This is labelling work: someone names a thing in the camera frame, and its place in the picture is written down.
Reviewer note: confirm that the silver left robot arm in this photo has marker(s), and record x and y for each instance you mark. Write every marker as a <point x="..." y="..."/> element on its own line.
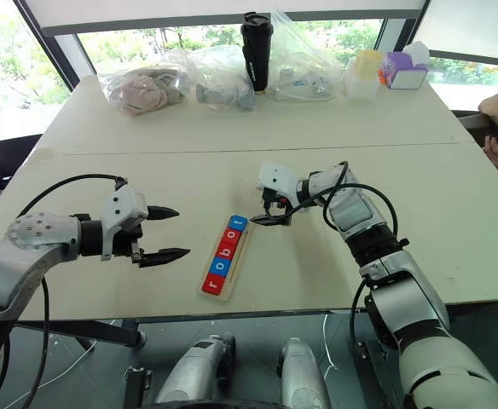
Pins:
<point x="31" y="240"/>

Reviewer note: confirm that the silver rounded leg housing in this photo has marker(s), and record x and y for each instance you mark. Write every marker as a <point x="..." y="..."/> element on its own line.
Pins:
<point x="302" y="375"/>
<point x="198" y="370"/>

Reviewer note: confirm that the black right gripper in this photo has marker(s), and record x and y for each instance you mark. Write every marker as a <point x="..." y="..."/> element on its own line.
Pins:
<point x="276" y="200"/>

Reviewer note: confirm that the purple tissue box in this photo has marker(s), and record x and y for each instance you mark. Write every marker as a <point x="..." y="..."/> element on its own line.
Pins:
<point x="402" y="70"/>

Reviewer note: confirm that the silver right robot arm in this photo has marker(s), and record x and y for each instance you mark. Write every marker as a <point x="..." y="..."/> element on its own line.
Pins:
<point x="407" y="298"/>

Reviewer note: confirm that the plastic bag with grey toy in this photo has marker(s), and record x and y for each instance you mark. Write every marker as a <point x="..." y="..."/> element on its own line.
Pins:
<point x="221" y="72"/>

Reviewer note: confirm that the plastic bag with pink plush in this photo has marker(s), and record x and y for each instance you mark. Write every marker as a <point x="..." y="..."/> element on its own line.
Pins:
<point x="144" y="91"/>

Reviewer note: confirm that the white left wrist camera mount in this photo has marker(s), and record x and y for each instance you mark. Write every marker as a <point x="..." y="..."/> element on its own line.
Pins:
<point x="121" y="206"/>

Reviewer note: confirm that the white container with yellow cup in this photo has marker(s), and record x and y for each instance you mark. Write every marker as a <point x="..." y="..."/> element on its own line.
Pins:
<point x="362" y="74"/>

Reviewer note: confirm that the red letter tile r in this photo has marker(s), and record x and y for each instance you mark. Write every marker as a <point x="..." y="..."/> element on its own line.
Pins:
<point x="214" y="284"/>

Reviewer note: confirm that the clear bag with small parts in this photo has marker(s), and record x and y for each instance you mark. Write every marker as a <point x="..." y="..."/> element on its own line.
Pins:
<point x="304" y="64"/>

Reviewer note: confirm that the black table frame bar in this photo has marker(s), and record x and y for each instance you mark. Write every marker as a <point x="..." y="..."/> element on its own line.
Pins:
<point x="87" y="331"/>

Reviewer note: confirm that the blue letter t block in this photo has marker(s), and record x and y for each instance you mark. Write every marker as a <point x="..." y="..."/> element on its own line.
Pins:
<point x="238" y="222"/>

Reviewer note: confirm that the light wooden letter tray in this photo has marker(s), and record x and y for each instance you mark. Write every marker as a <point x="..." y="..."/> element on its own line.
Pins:
<point x="237" y="266"/>

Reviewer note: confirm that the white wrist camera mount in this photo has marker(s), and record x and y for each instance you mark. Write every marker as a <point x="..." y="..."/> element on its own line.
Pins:
<point x="121" y="206"/>
<point x="276" y="176"/>

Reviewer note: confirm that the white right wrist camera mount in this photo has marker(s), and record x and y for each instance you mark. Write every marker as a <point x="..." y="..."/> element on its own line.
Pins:
<point x="276" y="176"/>

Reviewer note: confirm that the black travel tumbler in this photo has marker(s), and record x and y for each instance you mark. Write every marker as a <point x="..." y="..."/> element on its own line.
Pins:
<point x="255" y="51"/>

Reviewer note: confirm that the blue letter tile o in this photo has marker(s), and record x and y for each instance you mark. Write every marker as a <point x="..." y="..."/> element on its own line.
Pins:
<point x="221" y="267"/>

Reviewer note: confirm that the red letter o block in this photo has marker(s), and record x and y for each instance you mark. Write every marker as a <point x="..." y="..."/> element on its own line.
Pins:
<point x="233" y="236"/>

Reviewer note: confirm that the dark phone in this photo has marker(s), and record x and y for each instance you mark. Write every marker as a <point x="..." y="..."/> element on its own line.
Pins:
<point x="497" y="130"/>

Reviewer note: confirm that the red letter b block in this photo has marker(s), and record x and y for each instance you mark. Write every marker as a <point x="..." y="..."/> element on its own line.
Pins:
<point x="227" y="251"/>

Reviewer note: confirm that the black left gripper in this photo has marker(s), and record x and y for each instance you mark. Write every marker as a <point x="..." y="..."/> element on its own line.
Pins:
<point x="127" y="243"/>

